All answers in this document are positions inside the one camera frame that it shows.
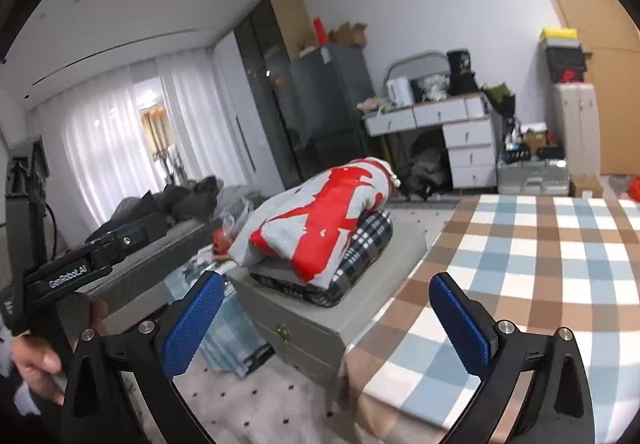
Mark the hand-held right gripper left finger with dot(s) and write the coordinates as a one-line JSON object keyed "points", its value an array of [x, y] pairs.
{"points": [[192, 324]]}

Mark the dark glass cabinet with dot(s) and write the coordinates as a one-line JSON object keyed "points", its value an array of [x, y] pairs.
{"points": [[265, 88]]}

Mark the person's left forearm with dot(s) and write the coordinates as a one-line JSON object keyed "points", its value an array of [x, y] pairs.
{"points": [[25, 399]]}

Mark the black coffee machine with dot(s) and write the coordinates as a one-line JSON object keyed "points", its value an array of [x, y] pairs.
{"points": [[515, 141]]}

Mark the dark clothes pile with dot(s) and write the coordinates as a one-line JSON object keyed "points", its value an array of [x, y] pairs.
{"points": [[175, 199]]}

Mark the grey printed hoodie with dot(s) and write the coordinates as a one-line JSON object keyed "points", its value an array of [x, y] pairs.
{"points": [[310, 219]]}

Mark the person's left hand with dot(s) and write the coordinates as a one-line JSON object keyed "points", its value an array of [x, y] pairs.
{"points": [[37, 356]]}

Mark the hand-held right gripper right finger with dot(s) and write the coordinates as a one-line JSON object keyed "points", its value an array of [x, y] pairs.
{"points": [[460, 329]]}

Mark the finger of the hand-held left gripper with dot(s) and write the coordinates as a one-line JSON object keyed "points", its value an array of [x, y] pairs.
{"points": [[135, 231]]}

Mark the open cardboard box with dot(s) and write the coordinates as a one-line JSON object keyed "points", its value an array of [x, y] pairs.
{"points": [[349, 34]]}

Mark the white sheer curtain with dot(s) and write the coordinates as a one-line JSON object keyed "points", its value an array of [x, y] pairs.
{"points": [[100, 138]]}

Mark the black paper bag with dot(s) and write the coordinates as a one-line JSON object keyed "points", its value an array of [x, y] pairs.
{"points": [[461, 71]]}

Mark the white dotted rug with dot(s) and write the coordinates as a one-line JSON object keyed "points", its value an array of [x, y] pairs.
{"points": [[280, 419]]}

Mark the orange fluffy object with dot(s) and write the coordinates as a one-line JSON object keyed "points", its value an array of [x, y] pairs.
{"points": [[634, 189]]}

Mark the grey refrigerator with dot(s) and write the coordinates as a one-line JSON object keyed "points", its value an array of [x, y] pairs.
{"points": [[330, 108]]}

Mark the silver hard case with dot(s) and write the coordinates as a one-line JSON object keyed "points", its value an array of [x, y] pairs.
{"points": [[532, 179]]}

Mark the black white plaid clothes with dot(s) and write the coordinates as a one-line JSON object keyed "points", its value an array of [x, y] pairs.
{"points": [[365, 249]]}

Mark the red carton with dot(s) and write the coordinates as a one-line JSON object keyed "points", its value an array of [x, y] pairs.
{"points": [[320, 31]]}

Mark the yellow shoe box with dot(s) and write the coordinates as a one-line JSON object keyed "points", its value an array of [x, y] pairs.
{"points": [[559, 34]]}

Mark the small cardboard box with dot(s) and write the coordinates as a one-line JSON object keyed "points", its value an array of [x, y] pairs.
{"points": [[586, 186]]}

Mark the dark wrapped flower bouquet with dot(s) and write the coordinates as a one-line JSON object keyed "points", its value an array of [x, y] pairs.
{"points": [[497, 98]]}

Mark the white drawer desk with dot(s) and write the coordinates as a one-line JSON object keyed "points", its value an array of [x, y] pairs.
{"points": [[470, 143]]}

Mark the grey storage bench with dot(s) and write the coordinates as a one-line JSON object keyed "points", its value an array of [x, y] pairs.
{"points": [[310, 324]]}

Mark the red black shoe box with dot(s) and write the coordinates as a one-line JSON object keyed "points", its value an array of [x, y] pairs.
{"points": [[570, 76]]}

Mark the black bag under desk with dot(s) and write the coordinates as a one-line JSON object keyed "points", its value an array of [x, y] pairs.
{"points": [[425, 171]]}

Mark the checked bed blanket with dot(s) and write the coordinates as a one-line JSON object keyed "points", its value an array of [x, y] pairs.
{"points": [[525, 274]]}

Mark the white electric kettle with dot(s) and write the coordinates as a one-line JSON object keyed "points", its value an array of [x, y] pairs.
{"points": [[400, 92]]}

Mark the beige suitcase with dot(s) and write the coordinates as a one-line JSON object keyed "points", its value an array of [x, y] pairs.
{"points": [[575, 128]]}

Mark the arched mirror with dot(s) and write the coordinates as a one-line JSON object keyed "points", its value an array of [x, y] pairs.
{"points": [[415, 61]]}

